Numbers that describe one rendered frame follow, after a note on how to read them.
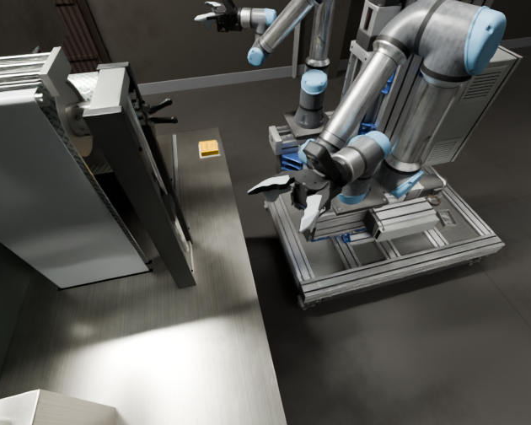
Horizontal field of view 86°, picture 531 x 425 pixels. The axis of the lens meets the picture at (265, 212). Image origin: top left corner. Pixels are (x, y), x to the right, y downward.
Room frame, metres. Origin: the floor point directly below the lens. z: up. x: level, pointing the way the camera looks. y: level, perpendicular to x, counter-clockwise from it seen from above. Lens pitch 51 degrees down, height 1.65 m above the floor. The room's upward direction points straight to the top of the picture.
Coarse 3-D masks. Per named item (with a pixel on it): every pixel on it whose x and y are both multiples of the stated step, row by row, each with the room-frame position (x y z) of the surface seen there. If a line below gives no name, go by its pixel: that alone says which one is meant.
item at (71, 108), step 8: (72, 104) 0.49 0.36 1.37; (80, 104) 0.49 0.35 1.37; (88, 104) 0.49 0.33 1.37; (72, 112) 0.47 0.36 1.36; (80, 112) 0.47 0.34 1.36; (72, 120) 0.46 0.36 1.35; (80, 120) 0.47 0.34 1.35; (72, 128) 0.46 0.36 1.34; (80, 128) 0.46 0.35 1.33; (88, 128) 0.46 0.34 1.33; (80, 136) 0.46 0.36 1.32
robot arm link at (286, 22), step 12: (300, 0) 1.28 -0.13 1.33; (312, 0) 1.26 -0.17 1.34; (288, 12) 1.29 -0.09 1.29; (300, 12) 1.28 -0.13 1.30; (276, 24) 1.30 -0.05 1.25; (288, 24) 1.28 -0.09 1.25; (264, 36) 1.32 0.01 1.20; (276, 36) 1.29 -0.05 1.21; (252, 48) 1.32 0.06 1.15; (264, 48) 1.30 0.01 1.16; (252, 60) 1.29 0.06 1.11; (264, 60) 1.30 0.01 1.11
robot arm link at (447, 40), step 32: (448, 0) 0.75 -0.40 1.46; (448, 32) 0.68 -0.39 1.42; (480, 32) 0.64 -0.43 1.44; (448, 64) 0.66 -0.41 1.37; (480, 64) 0.64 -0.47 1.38; (416, 96) 0.71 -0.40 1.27; (448, 96) 0.66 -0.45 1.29; (416, 128) 0.67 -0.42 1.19; (384, 160) 0.70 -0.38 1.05; (416, 160) 0.67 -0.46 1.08
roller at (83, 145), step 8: (64, 88) 0.52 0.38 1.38; (56, 96) 0.47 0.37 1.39; (64, 96) 0.50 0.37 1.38; (72, 96) 0.53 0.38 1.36; (64, 104) 0.48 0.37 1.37; (64, 112) 0.47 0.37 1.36; (64, 120) 0.45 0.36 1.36; (72, 136) 0.45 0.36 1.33; (88, 136) 0.51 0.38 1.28; (80, 144) 0.45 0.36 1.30; (88, 144) 0.49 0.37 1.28; (80, 152) 0.44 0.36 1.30; (88, 152) 0.47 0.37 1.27
